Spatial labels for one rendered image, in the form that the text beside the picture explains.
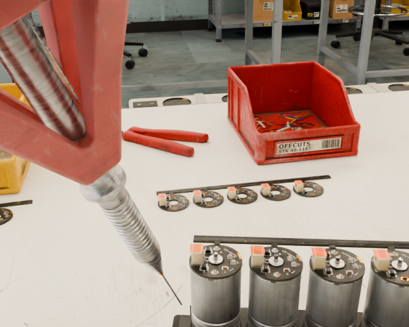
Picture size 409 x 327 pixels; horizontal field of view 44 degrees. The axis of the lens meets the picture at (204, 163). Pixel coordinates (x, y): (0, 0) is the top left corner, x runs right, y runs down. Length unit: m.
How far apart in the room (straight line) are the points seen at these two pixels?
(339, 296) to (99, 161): 0.13
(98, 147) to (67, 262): 0.21
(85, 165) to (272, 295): 0.12
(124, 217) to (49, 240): 0.21
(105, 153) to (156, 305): 0.17
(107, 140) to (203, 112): 0.44
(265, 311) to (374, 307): 0.05
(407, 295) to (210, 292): 0.09
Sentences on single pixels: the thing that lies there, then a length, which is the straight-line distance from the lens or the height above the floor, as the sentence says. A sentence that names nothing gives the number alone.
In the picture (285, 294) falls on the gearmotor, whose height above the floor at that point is 0.80.
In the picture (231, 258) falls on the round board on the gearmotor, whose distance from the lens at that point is 0.25.
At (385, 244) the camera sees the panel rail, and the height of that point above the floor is 0.81.
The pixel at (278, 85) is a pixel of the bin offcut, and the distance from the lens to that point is 0.57.
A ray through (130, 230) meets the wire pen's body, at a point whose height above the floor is 0.86.
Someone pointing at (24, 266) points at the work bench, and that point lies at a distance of 0.36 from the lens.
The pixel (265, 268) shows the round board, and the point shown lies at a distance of 0.24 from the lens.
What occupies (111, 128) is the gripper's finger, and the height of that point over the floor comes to 0.90.
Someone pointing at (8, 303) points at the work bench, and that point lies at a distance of 0.34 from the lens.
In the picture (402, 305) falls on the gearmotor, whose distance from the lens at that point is 0.25.
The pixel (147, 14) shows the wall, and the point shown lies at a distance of 4.59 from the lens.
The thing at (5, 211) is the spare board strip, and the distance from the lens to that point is 0.43.
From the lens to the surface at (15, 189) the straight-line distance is 0.45.
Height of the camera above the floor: 0.96
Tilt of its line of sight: 27 degrees down
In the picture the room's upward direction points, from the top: 1 degrees counter-clockwise
